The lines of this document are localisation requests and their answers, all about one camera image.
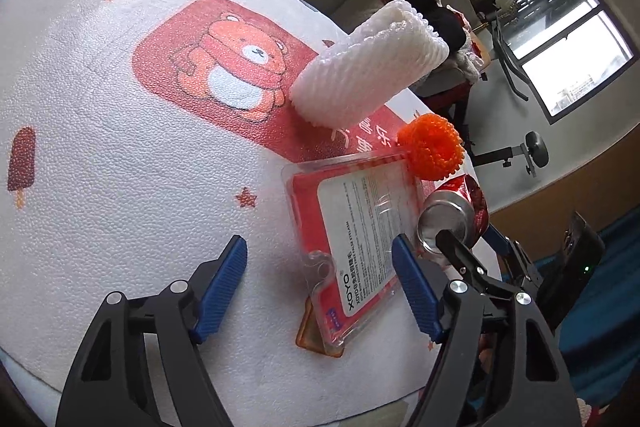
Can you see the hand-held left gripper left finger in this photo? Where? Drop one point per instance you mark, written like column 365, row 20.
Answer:
column 222, row 292

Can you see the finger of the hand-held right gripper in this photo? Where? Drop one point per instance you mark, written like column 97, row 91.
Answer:
column 520, row 262
column 457, row 252

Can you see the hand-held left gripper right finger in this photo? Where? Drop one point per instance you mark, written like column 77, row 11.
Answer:
column 415, row 287

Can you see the crushed red can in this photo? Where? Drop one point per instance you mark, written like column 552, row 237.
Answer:
column 445, row 214

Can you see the red clear blister pack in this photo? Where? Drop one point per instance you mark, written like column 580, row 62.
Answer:
column 350, row 227

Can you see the wooden panel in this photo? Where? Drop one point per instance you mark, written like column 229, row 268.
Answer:
column 565, row 187

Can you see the blue fabric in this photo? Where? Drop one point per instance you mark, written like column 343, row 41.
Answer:
column 610, row 332

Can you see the amber plastic piece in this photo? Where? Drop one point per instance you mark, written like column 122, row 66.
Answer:
column 312, row 334

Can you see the orange foam net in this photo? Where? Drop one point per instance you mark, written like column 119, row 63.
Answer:
column 432, row 147

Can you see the black exercise bike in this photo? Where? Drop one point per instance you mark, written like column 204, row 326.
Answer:
column 535, row 149

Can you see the window with lattice screen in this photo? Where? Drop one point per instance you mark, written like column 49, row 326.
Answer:
column 575, row 67

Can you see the white foam net sleeve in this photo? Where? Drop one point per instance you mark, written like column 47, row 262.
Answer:
column 360, row 67

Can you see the white printed foam mat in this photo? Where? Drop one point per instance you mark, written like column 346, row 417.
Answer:
column 100, row 107

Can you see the pile of clothes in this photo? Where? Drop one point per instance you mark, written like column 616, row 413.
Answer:
column 440, row 19

